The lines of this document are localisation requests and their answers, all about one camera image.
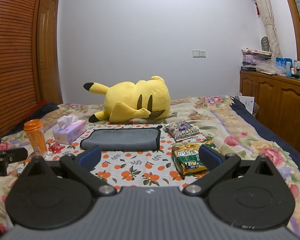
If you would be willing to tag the wooden cabinet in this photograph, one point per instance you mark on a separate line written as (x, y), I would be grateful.
(279, 103)

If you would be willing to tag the orange print white cloth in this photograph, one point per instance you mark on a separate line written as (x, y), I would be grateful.
(137, 168)

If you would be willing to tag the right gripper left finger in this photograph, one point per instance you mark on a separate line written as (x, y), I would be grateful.
(78, 168)

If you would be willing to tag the small round fan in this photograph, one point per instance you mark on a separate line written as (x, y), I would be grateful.
(265, 44)

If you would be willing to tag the red candy wrapper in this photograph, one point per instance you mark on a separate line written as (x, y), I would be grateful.
(56, 148)

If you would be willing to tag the pink tissue box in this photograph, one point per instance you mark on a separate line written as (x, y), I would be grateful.
(69, 129)

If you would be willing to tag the wooden slatted wardrobe door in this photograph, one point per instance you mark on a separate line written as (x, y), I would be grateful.
(19, 83)

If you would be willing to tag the wooden room door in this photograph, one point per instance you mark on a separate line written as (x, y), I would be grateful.
(47, 58)

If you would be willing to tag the yellow Pikachu plush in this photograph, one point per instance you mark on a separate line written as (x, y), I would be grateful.
(127, 100)

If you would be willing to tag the purple snack packet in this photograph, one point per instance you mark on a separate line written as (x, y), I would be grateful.
(181, 130)

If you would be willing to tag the purple and grey towel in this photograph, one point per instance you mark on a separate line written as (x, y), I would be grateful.
(124, 139)

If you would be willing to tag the stack of papers and boxes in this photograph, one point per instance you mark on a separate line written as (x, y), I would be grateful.
(252, 57)

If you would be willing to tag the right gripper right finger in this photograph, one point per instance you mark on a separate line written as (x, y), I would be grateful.
(219, 168)

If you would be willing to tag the wall switch plate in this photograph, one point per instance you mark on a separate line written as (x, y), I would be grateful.
(198, 53)

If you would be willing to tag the beige patterned curtain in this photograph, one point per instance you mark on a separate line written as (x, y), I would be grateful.
(267, 16)

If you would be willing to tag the blue product box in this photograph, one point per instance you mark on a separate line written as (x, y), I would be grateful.
(284, 66)

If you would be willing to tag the green yellow snack bag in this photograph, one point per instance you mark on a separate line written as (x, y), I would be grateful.
(186, 158)

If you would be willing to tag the orange lidded cup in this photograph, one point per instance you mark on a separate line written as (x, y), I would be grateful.
(35, 134)

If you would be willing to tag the floral bed blanket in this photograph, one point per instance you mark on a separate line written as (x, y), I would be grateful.
(222, 119)

